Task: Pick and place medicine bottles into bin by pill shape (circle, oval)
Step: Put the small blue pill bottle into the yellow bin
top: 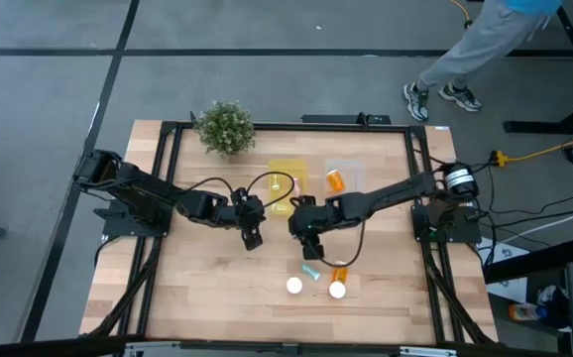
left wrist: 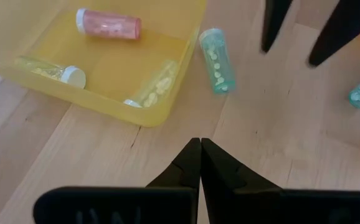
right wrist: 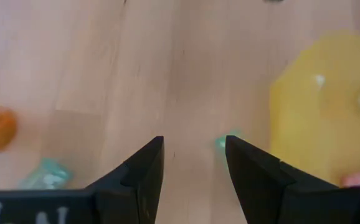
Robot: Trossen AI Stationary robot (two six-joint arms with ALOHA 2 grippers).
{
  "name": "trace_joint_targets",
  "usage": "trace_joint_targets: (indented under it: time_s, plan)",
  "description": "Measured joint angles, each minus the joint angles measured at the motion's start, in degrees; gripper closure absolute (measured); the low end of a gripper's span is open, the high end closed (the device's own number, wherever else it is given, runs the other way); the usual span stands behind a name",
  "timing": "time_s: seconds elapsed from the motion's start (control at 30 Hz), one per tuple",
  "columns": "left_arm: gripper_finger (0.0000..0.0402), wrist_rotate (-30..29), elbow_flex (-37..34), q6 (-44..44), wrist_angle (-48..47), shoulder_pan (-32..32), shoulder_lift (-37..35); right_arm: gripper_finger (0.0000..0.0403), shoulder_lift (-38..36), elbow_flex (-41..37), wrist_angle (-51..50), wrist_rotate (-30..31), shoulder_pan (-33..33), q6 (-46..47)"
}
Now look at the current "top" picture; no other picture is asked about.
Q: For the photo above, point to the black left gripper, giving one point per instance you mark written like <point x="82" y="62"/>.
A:
<point x="249" y="210"/>

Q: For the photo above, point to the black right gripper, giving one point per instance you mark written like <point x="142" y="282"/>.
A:
<point x="309" y="218"/>

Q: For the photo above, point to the teal pill vial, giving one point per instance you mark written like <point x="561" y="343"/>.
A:
<point x="310" y="272"/>

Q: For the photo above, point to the large orange pill bottle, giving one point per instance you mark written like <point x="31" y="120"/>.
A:
<point x="340" y="274"/>

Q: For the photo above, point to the white-capped orange pill bottle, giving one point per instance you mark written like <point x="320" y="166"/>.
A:
<point x="294" y="285"/>
<point x="337" y="289"/>

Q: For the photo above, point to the yellow pill vial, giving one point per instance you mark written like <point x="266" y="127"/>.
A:
<point x="275" y="186"/>

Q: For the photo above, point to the small orange pill bottle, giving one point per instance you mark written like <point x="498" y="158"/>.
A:
<point x="335" y="181"/>

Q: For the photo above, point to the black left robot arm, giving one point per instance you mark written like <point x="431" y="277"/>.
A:
<point x="138" y="186"/>

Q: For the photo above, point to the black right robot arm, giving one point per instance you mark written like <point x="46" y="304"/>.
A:
<point x="390" y="193"/>

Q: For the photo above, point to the yellow plastic bin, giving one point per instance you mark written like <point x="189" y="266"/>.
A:
<point x="286" y="168"/>

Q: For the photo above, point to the clear plastic bin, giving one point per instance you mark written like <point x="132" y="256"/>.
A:
<point x="353" y="173"/>

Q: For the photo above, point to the green potted plant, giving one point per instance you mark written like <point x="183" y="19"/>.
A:
<point x="226" y="128"/>

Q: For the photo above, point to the white printed sheet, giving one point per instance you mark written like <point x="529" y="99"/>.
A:
<point x="512" y="287"/>

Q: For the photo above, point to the plastic drink bottle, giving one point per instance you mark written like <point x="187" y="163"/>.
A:
<point x="527" y="311"/>

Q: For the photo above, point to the black desk stand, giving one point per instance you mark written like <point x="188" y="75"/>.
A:
<point x="539" y="126"/>

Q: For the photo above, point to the person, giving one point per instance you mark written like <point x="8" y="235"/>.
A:
<point x="480" y="39"/>

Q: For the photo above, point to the black aluminium table frame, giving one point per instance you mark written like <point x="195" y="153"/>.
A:
<point x="316" y="127"/>

